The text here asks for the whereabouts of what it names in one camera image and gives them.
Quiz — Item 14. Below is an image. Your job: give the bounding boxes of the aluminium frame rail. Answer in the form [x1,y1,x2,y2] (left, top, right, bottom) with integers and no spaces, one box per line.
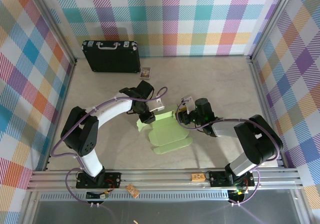
[26,168,305,192]

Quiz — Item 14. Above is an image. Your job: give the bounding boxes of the black briefcase with silver handle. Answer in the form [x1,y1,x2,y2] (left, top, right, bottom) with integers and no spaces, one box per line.
[81,40,141,74]

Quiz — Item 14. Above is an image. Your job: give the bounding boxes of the small orange circuit board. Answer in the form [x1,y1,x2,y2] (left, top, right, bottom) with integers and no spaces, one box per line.
[125,183,140,199]

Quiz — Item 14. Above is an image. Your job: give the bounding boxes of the perforated metal cable tray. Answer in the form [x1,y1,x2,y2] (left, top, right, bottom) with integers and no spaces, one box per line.
[39,193,230,201]

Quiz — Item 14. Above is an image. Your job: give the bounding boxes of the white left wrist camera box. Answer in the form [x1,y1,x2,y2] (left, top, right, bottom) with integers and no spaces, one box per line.
[146,96,166,112]

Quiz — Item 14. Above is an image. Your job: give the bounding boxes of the aluminium frame post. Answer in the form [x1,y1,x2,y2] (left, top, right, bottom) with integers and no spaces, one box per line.
[29,0,78,65]
[247,0,300,62]

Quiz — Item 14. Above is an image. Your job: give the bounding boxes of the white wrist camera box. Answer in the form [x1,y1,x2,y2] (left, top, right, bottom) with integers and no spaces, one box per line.
[146,96,166,112]
[181,96,196,112]

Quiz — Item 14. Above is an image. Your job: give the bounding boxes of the small printed card pack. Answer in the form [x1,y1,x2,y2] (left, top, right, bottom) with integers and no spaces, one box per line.
[139,67,152,80]

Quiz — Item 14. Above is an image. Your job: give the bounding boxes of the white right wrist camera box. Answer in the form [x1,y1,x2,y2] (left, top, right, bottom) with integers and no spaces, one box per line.
[181,96,196,112]

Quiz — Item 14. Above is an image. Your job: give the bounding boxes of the aluminium side rail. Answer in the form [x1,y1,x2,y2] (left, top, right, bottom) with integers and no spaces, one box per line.
[246,56,286,168]
[42,60,77,172]

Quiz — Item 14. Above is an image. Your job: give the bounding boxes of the light green paper box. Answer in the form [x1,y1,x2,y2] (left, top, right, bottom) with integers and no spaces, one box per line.
[136,110,193,155]

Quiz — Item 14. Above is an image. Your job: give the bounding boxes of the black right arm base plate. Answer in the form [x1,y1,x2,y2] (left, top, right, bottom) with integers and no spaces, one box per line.
[208,170,256,187]

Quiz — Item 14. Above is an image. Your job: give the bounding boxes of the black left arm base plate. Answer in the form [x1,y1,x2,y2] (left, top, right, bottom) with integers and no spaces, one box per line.
[75,171,122,189]

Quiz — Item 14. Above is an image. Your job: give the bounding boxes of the grey metal sheet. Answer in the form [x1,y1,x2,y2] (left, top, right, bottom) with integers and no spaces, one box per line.
[32,200,313,224]

